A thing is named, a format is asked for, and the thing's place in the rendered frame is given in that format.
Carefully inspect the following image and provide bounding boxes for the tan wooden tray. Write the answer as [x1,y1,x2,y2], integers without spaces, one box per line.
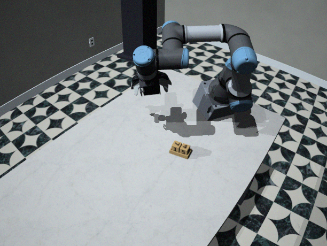
[169,148,192,159]

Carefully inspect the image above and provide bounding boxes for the tan cube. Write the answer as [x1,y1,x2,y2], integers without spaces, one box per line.
[180,143,190,155]
[172,141,182,152]

